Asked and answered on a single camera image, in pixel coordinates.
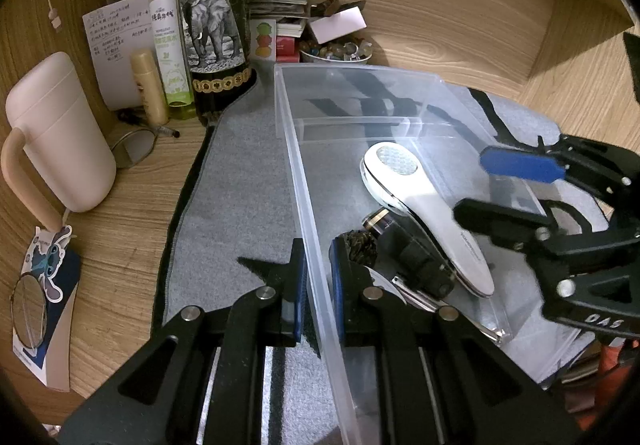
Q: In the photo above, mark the round small mirror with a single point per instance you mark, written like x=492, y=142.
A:
x=29, y=313

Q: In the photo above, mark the stack of books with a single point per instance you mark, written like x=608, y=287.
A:
x=276, y=26

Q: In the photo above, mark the green spray bottle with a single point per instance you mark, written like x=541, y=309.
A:
x=167, y=36

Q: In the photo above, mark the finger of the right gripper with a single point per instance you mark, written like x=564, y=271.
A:
x=502, y=225
x=499, y=161

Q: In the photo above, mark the grey rug with black letters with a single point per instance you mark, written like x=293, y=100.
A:
x=238, y=201

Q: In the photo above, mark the keys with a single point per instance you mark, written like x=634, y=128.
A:
x=421, y=301

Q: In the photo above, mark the eyeglasses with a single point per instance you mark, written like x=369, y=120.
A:
x=130, y=145

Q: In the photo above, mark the pink mug with handle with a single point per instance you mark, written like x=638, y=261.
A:
x=53, y=125

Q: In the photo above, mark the dark wine bottle elephant label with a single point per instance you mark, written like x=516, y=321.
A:
x=216, y=39

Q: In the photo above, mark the yellow tube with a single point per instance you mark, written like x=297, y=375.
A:
x=150, y=86

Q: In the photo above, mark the clear plastic storage box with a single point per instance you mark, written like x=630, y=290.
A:
x=330, y=115

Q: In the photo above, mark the handwritten paper note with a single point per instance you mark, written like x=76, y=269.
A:
x=113, y=33

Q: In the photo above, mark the white card on bowl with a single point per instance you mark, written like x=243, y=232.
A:
x=338, y=25

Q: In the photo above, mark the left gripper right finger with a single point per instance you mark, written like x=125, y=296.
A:
x=349, y=279

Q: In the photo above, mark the blue cartoon sticker card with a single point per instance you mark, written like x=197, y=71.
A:
x=57, y=267

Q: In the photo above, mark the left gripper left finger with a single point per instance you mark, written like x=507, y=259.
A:
x=290, y=280

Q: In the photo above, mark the white handheld beauty device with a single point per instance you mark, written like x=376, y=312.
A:
x=394, y=174

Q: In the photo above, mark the white bowl of small items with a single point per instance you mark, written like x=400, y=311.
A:
x=349, y=51

